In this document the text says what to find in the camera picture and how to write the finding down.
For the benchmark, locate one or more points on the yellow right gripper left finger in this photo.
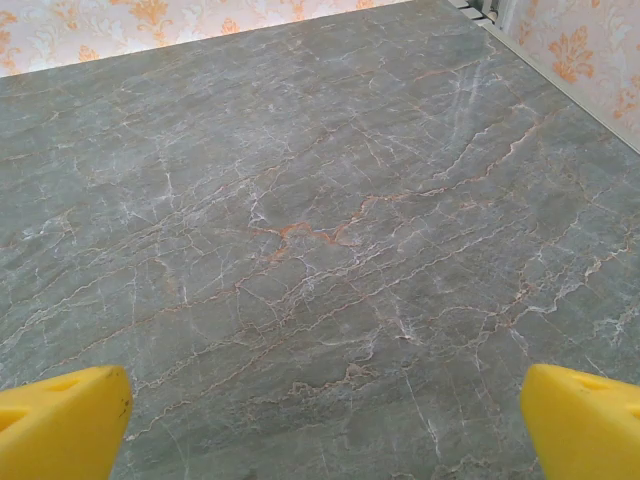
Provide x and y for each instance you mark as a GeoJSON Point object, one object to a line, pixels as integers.
{"type": "Point", "coordinates": [60, 425]}

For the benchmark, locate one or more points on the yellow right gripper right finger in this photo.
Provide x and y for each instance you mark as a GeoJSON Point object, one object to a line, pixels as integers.
{"type": "Point", "coordinates": [585, 430]}

